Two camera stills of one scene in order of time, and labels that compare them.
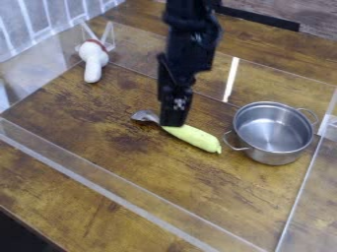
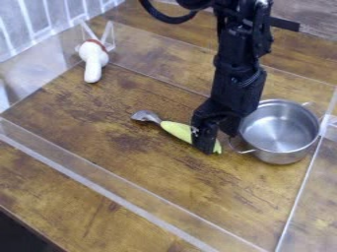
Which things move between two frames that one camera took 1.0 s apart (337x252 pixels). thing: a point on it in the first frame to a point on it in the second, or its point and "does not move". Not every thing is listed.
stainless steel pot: [273, 130] does not move
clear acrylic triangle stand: [106, 38] does not move
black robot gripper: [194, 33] to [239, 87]
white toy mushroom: [95, 56] does not move
